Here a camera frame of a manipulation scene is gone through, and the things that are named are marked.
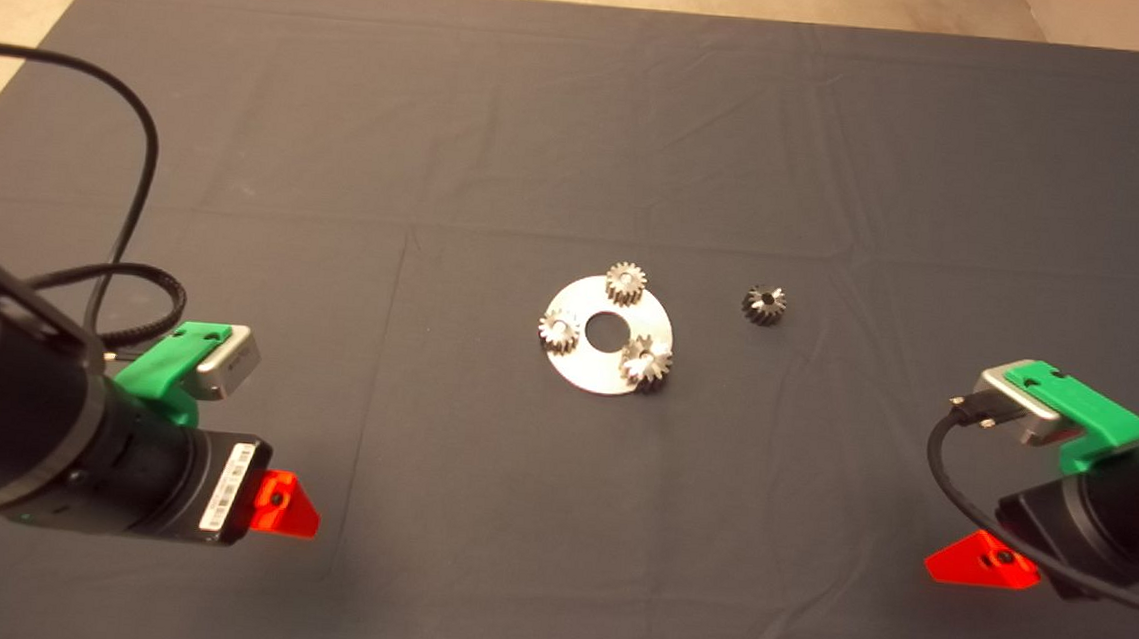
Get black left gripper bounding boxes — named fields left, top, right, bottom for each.
left=175, top=430, right=327, bottom=554

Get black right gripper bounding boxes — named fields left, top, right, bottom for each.
left=924, top=465, right=1136, bottom=604

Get small dark steel gear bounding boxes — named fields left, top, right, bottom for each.
left=741, top=283, right=789, bottom=329

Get large steel gear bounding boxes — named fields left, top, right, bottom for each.
left=618, top=331, right=676, bottom=396

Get small bright steel gear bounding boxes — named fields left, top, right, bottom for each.
left=536, top=308, right=583, bottom=354
left=604, top=260, right=649, bottom=309

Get round metal plate with hole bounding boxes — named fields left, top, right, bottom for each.
left=536, top=270, right=679, bottom=401

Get dark grey table cloth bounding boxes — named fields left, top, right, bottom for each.
left=0, top=0, right=1139, bottom=639

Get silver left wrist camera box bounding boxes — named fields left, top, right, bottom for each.
left=191, top=324, right=264, bottom=405

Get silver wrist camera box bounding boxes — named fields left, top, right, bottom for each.
left=191, top=324, right=264, bottom=405
left=972, top=363, right=1093, bottom=452

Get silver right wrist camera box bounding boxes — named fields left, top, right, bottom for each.
left=972, top=363, right=1093, bottom=452

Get green left camera mount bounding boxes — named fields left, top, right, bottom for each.
left=111, top=316, right=232, bottom=432

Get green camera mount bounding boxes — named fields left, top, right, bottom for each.
left=1010, top=359, right=1139, bottom=481
left=111, top=316, right=232, bottom=432

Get green right camera mount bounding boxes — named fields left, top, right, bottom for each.
left=1010, top=359, right=1139, bottom=481

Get corrugated black left arm cable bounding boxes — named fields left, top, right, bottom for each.
left=22, top=257, right=190, bottom=354

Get smooth black left arm cable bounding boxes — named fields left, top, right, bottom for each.
left=0, top=41, right=166, bottom=341

